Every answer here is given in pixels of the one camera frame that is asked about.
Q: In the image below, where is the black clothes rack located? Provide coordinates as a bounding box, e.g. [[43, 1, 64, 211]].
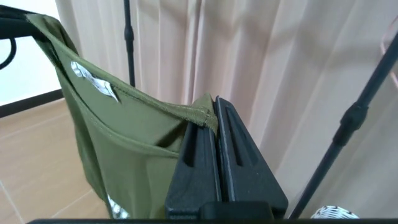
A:
[[123, 0, 398, 220]]

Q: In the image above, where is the white laundry basket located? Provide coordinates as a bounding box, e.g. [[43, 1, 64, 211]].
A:
[[310, 205, 361, 220]]

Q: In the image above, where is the beige curtain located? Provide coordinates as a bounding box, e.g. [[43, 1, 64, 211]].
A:
[[54, 0, 398, 219]]

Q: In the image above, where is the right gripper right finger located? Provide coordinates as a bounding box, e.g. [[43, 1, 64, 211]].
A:
[[214, 95, 289, 218]]

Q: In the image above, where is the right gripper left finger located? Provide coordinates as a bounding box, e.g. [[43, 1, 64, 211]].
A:
[[164, 121, 222, 218]]

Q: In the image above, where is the green long-sleeved shirt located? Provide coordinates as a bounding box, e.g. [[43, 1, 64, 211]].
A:
[[25, 12, 220, 220]]

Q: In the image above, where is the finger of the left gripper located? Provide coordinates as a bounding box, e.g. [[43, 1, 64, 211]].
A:
[[0, 4, 44, 40]]

